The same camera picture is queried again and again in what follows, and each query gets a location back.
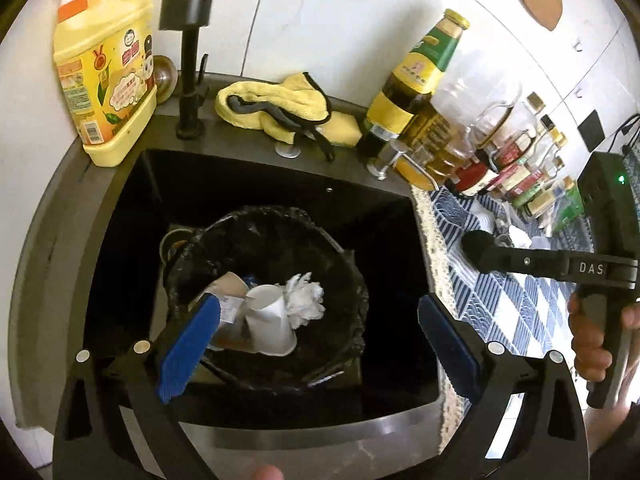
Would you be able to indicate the black kitchen faucet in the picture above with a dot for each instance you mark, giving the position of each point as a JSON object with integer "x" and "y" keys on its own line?
{"x": 188, "y": 17}

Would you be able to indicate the white paper cup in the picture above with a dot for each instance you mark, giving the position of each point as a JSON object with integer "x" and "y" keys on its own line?
{"x": 267, "y": 322}

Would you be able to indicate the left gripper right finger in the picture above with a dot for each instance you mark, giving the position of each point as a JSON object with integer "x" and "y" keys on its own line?
{"x": 549, "y": 437}

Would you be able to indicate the clear cooking oil jug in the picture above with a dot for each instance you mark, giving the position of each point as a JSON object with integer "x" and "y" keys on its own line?
{"x": 471, "y": 103}

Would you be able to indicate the clear bottle beige label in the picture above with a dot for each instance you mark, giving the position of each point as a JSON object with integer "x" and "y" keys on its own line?
{"x": 530, "y": 161}

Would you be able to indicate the brown paper cup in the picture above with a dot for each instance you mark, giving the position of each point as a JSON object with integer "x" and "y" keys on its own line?
{"x": 231, "y": 333}

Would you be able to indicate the black kitchen sink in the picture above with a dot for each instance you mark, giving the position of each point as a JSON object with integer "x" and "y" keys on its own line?
{"x": 113, "y": 253}

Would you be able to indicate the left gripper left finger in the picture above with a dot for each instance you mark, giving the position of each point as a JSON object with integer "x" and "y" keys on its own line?
{"x": 91, "y": 440}

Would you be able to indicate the black wall socket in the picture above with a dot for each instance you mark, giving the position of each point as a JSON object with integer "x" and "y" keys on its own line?
{"x": 591, "y": 131}

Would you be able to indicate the yellow dish soap bottle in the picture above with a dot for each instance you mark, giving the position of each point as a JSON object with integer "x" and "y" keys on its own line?
{"x": 103, "y": 53}

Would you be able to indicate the green label glass bottle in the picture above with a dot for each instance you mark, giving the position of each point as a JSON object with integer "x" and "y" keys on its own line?
{"x": 411, "y": 84}

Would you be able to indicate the white paper tissue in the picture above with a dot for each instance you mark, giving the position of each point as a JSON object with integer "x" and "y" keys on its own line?
{"x": 303, "y": 300}

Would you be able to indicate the blue patterned tablecloth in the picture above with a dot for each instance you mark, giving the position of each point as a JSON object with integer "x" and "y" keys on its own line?
{"x": 527, "y": 315}

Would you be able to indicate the black bin with liner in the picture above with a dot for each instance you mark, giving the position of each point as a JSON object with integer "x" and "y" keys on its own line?
{"x": 271, "y": 245}

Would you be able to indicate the person's right hand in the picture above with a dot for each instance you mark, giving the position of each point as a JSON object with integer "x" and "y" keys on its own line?
{"x": 592, "y": 360}

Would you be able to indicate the red label sauce bottle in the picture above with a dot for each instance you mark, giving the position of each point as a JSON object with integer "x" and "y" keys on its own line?
{"x": 520, "y": 141}

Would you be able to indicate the green label oil bottle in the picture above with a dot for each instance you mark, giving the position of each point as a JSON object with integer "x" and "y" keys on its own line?
{"x": 567, "y": 207}

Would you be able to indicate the dark bottle red label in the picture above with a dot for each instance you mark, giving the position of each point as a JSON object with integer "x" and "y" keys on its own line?
{"x": 532, "y": 184}

